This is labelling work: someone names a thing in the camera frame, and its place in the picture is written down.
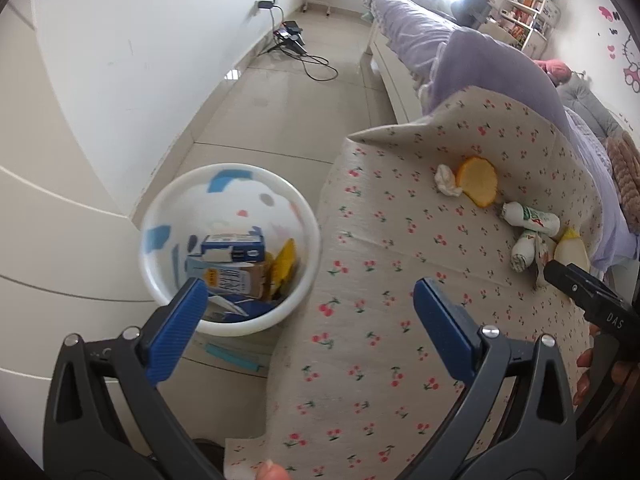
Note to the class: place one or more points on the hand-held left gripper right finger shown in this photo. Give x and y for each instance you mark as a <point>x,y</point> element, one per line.
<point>440,325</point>

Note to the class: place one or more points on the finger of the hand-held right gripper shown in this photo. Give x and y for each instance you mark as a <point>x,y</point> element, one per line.
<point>605,310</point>

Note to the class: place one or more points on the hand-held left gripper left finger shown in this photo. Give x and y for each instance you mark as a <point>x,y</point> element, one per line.
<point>180,320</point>

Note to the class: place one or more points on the white patterned plastic bin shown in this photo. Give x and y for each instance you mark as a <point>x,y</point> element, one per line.
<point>160,280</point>

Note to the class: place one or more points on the brown carton box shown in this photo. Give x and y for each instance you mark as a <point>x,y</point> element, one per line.
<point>225,275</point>

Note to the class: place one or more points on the white yellow packet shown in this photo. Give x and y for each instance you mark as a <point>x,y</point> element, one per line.
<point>572,252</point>

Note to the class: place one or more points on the blue white small box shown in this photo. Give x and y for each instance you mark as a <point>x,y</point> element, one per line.
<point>232,247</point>

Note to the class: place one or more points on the white bottle green label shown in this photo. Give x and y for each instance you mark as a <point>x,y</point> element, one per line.
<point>522,252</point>
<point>532,217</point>

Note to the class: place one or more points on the yellow snack packet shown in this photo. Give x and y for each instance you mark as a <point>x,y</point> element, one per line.
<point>284,265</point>

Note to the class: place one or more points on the white tissue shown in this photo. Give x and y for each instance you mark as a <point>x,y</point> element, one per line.
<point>447,180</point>

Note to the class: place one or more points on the orange peel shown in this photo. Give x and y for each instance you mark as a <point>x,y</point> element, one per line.
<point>480,180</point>

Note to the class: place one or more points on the person's right hand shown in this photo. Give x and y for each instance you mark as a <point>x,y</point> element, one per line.
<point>584,375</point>

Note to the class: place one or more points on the person's left hand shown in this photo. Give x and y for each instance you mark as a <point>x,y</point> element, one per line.
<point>272,471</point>

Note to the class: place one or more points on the cherry print cloth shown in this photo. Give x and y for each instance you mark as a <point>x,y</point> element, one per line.
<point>400,270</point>

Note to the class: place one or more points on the brown fuzzy pillow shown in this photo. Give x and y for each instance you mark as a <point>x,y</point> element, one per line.
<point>625,170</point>

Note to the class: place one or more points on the white wardrobe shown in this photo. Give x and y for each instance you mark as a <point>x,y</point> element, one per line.
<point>50,220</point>

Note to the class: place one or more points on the purple patterned pillow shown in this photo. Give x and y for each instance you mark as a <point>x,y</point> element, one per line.
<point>590,135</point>

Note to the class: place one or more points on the grey pillow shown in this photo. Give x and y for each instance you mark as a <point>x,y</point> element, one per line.
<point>590,105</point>

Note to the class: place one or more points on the pink plush toy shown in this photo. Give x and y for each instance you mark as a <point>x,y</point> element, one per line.
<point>552,67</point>

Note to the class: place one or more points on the bed with purple blanket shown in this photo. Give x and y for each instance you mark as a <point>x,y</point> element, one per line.
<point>480,60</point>

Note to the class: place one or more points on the black tripod device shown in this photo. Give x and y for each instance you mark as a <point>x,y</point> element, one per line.
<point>290,35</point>

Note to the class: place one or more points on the white bookshelf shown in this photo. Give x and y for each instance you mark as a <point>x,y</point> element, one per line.
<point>527,10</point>

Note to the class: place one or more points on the blue office chair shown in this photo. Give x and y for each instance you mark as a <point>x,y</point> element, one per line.
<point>472,7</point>

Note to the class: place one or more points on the pink cat wall sticker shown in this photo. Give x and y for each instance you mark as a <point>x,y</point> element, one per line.
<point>632,60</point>

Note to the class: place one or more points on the white bed frame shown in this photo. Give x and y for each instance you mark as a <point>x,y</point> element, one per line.
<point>390,75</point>

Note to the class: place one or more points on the black wall charger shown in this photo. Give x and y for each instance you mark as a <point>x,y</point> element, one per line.
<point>265,5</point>

